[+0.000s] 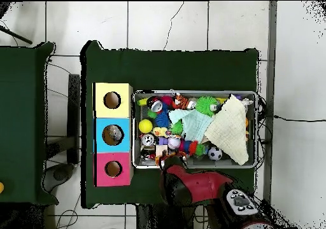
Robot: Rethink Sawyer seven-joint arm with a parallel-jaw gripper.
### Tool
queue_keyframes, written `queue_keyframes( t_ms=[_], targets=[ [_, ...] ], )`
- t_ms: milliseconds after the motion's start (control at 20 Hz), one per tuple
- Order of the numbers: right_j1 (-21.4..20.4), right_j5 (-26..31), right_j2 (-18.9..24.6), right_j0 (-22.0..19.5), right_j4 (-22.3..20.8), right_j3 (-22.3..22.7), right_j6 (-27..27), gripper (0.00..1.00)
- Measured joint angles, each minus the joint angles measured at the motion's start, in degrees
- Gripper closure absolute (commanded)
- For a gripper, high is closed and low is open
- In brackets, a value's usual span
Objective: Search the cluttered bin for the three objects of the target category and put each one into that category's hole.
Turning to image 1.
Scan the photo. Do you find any grey metal rail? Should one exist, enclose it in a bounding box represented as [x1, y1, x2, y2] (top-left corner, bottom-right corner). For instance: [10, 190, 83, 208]
[262, 1, 278, 229]

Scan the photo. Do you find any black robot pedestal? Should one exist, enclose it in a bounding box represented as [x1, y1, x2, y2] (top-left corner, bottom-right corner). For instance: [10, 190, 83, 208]
[136, 203, 209, 229]

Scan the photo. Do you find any green spiky ball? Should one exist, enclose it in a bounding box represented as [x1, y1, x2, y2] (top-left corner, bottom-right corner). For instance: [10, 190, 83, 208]
[195, 95, 220, 117]

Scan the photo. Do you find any clear mesh bin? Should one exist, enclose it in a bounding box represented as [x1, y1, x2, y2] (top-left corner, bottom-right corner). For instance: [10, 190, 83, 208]
[131, 90, 259, 169]

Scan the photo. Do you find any yellow ball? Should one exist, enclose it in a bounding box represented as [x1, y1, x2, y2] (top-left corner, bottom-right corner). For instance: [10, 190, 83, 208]
[138, 118, 153, 134]

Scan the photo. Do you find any dark green side tablecloth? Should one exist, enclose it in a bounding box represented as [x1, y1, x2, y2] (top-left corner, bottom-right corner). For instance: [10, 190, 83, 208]
[0, 41, 59, 205]

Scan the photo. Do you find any grey plastic base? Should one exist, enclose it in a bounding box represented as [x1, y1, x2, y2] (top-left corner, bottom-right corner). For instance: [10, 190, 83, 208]
[41, 163, 75, 192]

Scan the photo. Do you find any black stand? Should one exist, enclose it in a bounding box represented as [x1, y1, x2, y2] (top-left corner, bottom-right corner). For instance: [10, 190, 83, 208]
[45, 73, 82, 165]

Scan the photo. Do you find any cream knitted cloth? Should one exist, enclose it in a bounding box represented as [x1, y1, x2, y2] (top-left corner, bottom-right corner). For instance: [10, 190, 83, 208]
[204, 94, 250, 166]

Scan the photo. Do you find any black rod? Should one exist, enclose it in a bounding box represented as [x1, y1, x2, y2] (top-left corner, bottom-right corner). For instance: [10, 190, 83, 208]
[0, 25, 33, 45]

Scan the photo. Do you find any mint knitted cloth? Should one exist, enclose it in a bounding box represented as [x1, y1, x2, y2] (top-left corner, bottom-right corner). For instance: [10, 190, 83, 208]
[168, 108, 215, 142]

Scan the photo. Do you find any large multicolour spiky caterpillar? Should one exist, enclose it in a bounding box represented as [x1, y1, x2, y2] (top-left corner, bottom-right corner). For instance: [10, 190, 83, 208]
[146, 95, 174, 128]

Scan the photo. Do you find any wooden box with three holes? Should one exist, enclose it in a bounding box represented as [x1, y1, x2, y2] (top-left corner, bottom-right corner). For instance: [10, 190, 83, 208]
[92, 82, 134, 188]

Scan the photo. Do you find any thin black cable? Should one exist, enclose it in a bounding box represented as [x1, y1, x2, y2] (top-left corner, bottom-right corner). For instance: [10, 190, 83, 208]
[273, 114, 326, 123]

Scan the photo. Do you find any tiger plush toy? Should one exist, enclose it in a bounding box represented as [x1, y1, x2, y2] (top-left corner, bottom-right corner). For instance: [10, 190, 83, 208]
[173, 93, 190, 110]

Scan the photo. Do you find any small soccer ball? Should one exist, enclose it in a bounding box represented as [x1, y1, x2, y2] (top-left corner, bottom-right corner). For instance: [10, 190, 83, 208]
[208, 146, 223, 162]

